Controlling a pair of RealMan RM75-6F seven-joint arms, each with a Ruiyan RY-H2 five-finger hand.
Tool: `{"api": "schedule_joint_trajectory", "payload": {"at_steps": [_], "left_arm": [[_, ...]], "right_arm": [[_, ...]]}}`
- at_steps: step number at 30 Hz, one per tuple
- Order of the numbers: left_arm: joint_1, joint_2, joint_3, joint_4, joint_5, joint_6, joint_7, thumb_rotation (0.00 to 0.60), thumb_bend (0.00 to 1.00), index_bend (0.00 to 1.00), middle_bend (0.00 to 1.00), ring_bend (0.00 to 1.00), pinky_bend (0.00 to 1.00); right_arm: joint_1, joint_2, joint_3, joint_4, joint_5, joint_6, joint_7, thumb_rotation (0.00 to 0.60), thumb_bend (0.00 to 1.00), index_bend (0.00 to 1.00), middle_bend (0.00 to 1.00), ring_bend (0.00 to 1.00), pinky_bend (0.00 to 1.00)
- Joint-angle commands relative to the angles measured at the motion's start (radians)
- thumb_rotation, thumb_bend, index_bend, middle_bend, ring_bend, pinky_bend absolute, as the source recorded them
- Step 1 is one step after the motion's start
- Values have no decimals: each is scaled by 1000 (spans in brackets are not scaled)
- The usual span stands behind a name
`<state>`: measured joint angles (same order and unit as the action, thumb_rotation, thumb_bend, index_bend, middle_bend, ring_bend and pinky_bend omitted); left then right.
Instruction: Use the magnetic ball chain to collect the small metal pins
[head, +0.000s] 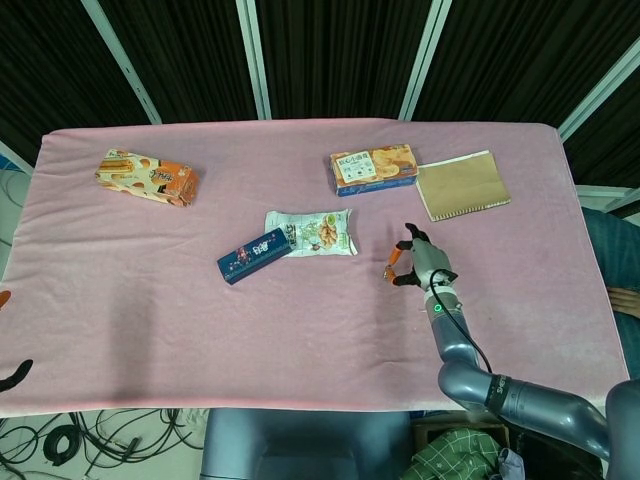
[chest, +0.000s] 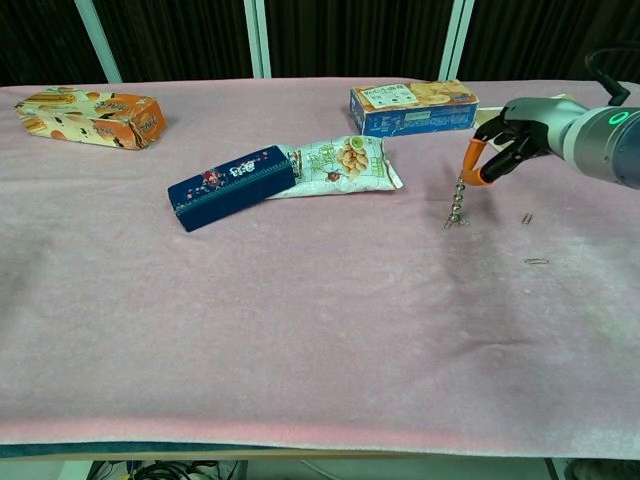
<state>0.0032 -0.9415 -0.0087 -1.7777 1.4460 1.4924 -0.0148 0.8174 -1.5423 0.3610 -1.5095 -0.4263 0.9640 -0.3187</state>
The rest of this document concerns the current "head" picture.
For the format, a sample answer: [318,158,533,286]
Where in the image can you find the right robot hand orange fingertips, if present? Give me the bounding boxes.
[385,222,459,292]

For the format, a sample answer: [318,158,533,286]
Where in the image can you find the brown spiral notebook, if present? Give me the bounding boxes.
[415,150,512,223]

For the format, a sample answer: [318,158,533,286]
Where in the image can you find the blue biscuit box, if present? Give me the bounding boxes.
[329,144,419,197]

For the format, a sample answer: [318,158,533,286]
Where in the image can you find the white green snack bag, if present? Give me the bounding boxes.
[264,208,359,258]

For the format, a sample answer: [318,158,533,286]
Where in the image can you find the navy blue pencil case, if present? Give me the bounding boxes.
[216,227,296,286]

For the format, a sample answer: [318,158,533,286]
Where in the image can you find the green plaid cloth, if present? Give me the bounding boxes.
[399,427,506,480]

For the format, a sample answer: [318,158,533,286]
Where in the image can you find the grey robot torso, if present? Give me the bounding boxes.
[199,408,414,480]

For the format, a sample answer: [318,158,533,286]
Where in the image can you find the pink table cloth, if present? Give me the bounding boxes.
[0,117,630,419]

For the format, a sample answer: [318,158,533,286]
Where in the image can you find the orange cream snack box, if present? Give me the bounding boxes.
[94,148,201,207]

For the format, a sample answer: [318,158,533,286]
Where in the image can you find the black pleated curtain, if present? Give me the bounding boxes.
[0,0,640,189]

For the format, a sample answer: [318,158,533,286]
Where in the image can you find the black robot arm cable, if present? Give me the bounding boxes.
[428,268,501,391]

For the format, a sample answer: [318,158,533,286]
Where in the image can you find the white frame post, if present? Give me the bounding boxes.
[398,0,451,121]
[557,39,640,144]
[82,0,162,125]
[237,0,272,120]

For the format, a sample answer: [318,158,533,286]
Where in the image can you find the black floor cables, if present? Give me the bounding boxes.
[0,407,209,471]

